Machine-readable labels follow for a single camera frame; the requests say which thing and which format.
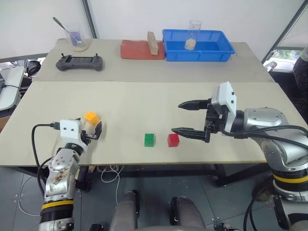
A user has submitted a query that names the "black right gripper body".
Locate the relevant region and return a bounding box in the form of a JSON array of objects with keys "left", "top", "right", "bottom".
[{"left": 204, "top": 97, "right": 229, "bottom": 135}]

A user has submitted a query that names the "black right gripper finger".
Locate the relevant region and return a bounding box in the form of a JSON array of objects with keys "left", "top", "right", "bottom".
[
  {"left": 178, "top": 98, "right": 213, "bottom": 112},
  {"left": 171, "top": 127, "right": 211, "bottom": 143}
]

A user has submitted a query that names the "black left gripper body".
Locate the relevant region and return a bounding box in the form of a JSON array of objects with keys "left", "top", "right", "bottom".
[{"left": 80, "top": 129, "right": 100, "bottom": 145}]

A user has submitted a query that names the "yellow cube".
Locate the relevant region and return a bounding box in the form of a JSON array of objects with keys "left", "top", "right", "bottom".
[{"left": 84, "top": 111, "right": 101, "bottom": 126}]

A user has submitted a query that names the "red cube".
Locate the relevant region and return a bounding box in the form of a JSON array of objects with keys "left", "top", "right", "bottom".
[{"left": 167, "top": 133, "right": 180, "bottom": 148}]

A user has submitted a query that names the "green cube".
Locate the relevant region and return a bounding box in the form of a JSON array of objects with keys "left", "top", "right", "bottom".
[{"left": 143, "top": 133, "right": 156, "bottom": 147}]

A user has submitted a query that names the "blue plastic bin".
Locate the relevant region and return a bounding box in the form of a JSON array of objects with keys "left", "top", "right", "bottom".
[{"left": 162, "top": 28, "right": 236, "bottom": 62}]

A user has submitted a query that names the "dark grey handheld controller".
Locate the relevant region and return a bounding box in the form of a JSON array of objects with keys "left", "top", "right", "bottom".
[{"left": 55, "top": 53, "right": 105, "bottom": 72}]

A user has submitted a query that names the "black chair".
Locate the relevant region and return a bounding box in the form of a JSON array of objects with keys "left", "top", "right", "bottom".
[{"left": 26, "top": 60, "right": 43, "bottom": 78}]

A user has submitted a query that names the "tall clear glass cup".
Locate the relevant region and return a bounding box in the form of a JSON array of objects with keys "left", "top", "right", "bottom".
[{"left": 184, "top": 19, "right": 203, "bottom": 51}]

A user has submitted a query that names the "wooden block with holes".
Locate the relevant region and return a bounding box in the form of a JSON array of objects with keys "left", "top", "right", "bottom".
[{"left": 147, "top": 31, "right": 160, "bottom": 56}]

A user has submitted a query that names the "white shoe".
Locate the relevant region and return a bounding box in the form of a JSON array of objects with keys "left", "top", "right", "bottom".
[{"left": 263, "top": 61, "right": 279, "bottom": 72}]

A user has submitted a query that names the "red cloth mat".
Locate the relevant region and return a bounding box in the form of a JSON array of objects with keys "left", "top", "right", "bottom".
[{"left": 120, "top": 39, "right": 167, "bottom": 60}]

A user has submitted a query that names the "grey rounded robot leg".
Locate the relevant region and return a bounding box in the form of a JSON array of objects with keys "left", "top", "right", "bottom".
[
  {"left": 170, "top": 196, "right": 206, "bottom": 231},
  {"left": 110, "top": 190, "right": 141, "bottom": 231}
]

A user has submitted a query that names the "clear glass beaker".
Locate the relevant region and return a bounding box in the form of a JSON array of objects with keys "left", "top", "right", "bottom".
[{"left": 64, "top": 22, "right": 90, "bottom": 52}]

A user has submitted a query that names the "person in dark clothing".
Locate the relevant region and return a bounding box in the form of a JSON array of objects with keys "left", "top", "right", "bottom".
[{"left": 292, "top": 46, "right": 308, "bottom": 115}]

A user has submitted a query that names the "grey metal pole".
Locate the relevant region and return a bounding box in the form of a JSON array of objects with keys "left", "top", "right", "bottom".
[
  {"left": 261, "top": 0, "right": 308, "bottom": 64},
  {"left": 80, "top": 0, "right": 98, "bottom": 39}
]

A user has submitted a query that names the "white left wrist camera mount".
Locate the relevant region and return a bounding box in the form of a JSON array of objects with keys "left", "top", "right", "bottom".
[{"left": 59, "top": 118, "right": 89, "bottom": 146}]

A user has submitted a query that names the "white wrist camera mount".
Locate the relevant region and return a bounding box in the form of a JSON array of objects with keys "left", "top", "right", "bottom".
[
  {"left": 211, "top": 81, "right": 238, "bottom": 121},
  {"left": 59, "top": 118, "right": 89, "bottom": 146}
]

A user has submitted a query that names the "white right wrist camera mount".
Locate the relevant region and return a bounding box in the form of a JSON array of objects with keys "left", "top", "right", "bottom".
[{"left": 211, "top": 81, "right": 238, "bottom": 121}]

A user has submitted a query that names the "black metal table frame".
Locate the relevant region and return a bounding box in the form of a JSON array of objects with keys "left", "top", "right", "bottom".
[{"left": 0, "top": 163, "right": 272, "bottom": 193}]

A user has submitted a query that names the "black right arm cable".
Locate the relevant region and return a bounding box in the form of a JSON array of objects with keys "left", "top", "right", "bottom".
[{"left": 220, "top": 123, "right": 308, "bottom": 151}]

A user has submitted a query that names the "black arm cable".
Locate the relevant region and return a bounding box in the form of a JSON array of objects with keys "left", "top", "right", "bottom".
[
  {"left": 220, "top": 123, "right": 308, "bottom": 151},
  {"left": 32, "top": 122, "right": 61, "bottom": 197}
]

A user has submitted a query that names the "thin white cable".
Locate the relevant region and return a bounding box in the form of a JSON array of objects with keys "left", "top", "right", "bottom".
[
  {"left": 18, "top": 177, "right": 42, "bottom": 217},
  {"left": 100, "top": 164, "right": 121, "bottom": 206}
]

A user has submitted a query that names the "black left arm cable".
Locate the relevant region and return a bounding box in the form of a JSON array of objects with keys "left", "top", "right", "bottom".
[{"left": 32, "top": 122, "right": 61, "bottom": 197}]

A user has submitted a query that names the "black robot body cable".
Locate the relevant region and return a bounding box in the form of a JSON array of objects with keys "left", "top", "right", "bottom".
[{"left": 243, "top": 192, "right": 260, "bottom": 231}]

